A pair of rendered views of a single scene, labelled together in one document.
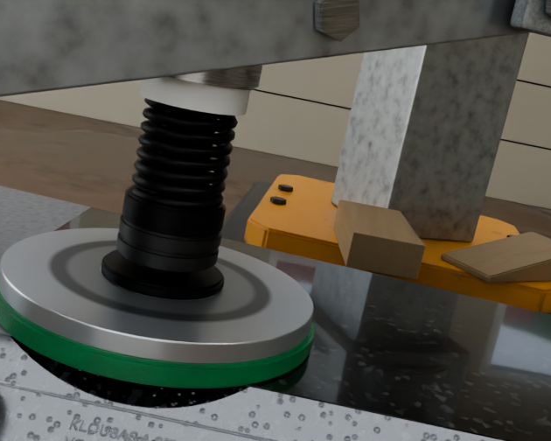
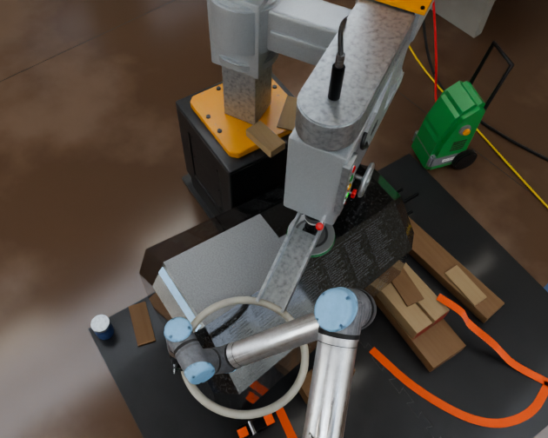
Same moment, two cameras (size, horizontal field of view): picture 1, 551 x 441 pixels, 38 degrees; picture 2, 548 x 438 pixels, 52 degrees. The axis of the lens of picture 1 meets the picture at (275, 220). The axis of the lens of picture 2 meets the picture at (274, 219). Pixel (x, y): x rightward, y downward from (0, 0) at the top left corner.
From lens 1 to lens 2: 2.24 m
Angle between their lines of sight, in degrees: 53
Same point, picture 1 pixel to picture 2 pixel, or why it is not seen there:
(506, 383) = (350, 208)
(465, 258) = (284, 124)
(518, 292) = not seen: hidden behind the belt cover
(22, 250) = not seen: hidden behind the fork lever
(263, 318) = (329, 230)
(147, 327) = (325, 246)
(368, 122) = (235, 96)
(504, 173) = not seen: outside the picture
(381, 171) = (248, 110)
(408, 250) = (282, 145)
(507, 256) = (291, 116)
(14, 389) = (314, 261)
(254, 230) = (233, 154)
